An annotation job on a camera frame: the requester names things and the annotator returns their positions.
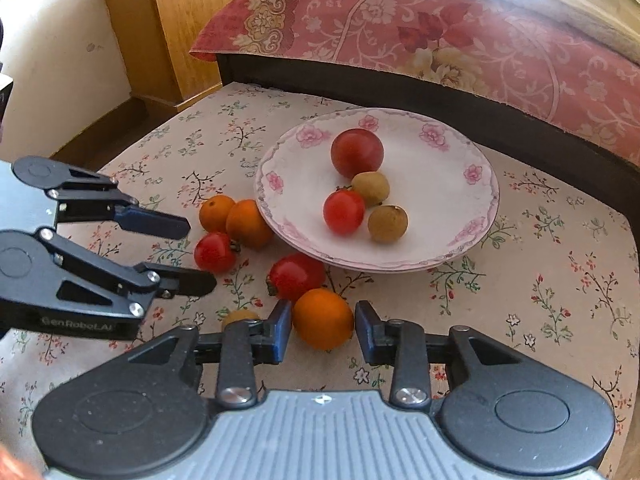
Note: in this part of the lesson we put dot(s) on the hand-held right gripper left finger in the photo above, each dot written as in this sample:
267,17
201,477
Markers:
281,332

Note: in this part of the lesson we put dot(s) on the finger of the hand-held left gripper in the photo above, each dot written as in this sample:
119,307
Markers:
190,282
155,222

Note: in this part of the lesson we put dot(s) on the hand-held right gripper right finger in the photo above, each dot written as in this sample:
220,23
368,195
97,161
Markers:
365,332

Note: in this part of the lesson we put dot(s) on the red cherry tomato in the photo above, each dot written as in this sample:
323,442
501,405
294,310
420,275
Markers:
344,211
215,252

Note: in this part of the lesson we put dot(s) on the large orange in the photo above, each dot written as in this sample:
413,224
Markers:
322,318

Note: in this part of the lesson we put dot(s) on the brown longan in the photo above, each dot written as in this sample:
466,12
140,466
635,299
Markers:
371,187
239,317
387,223

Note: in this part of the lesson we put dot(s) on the small orange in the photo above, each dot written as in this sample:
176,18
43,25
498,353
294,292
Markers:
216,212

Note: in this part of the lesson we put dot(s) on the white floral plate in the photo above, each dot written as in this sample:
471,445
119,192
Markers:
430,200

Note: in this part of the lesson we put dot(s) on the floral tablecloth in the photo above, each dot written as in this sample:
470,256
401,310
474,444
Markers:
525,260

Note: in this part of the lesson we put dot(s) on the large dark red tomato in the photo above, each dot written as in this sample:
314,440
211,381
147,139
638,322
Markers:
356,152

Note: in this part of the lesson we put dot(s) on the wooden cabinet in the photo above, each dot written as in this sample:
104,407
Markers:
165,25

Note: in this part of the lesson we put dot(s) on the pink floral bedspread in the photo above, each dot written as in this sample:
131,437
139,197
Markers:
350,25

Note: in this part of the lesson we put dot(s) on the fleece-lined quilt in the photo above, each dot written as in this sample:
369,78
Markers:
550,15

